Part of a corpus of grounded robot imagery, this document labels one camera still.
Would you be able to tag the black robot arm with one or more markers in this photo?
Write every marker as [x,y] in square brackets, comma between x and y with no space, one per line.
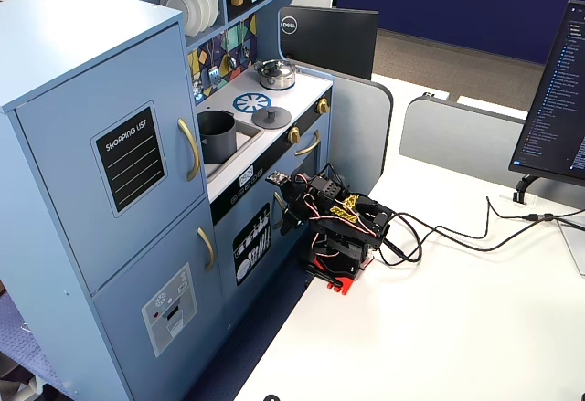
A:
[361,218]

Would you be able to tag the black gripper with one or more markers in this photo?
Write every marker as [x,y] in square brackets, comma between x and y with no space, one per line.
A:
[292,203]

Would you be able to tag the gold stove knob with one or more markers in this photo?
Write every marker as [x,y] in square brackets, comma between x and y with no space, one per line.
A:
[323,106]
[294,134]

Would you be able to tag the small wrist camera board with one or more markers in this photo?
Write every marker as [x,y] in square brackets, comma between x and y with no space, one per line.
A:
[277,177]

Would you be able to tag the gray toy pot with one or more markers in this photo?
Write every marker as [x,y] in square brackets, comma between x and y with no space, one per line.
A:
[219,145]

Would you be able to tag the toy metal ladle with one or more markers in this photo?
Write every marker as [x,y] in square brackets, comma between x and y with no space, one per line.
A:
[231,62]

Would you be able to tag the gray rounded desk divider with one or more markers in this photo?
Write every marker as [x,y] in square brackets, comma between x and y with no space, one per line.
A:
[457,140]
[361,127]

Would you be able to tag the red and black arm base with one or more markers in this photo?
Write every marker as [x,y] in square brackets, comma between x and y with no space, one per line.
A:
[340,273]

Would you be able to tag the monitor with lit screen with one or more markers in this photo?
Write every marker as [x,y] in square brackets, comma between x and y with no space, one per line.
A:
[553,108]

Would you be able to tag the gray pot lid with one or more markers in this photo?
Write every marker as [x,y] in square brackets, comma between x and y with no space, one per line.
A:
[270,118]

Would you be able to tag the gray monitor stand base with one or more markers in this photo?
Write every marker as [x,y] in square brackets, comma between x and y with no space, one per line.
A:
[575,245]

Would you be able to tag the blue toy kitchen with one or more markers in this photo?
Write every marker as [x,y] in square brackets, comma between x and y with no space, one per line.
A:
[91,77]

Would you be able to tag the steel toy pot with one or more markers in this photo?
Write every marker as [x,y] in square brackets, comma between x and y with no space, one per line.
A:
[276,82]

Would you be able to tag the toy metal spatula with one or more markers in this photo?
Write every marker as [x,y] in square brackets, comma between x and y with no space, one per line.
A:
[213,77]

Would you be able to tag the glass pot lid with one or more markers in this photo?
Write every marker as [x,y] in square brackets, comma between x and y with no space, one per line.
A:
[274,67]

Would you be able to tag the black Dell monitor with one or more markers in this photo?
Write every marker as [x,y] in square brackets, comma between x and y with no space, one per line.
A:
[333,40]

